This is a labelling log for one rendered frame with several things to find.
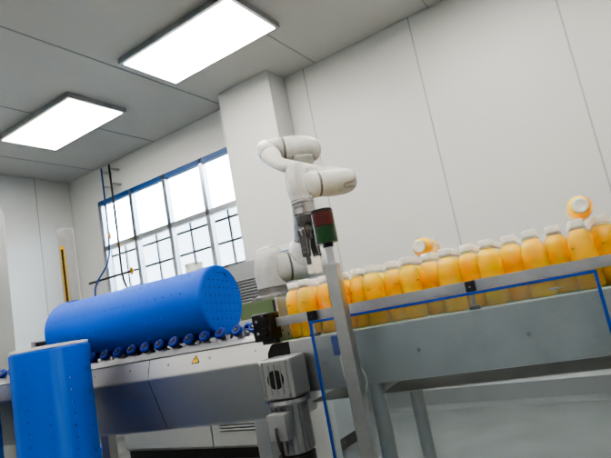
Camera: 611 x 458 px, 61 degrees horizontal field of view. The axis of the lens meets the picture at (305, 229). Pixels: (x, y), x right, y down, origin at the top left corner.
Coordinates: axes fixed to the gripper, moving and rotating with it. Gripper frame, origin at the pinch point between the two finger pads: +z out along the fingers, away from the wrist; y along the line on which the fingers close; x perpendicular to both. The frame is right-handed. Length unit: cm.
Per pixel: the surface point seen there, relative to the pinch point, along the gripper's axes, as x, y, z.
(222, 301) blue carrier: -38.1, 9.8, 6.4
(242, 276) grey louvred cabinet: -132, -154, -19
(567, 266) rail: 85, 30, 18
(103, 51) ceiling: -208, -120, -225
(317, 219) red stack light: 26, 49, -8
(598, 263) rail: 92, 30, 19
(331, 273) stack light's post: 26, 47, 8
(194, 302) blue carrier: -41.1, 23.7, 5.4
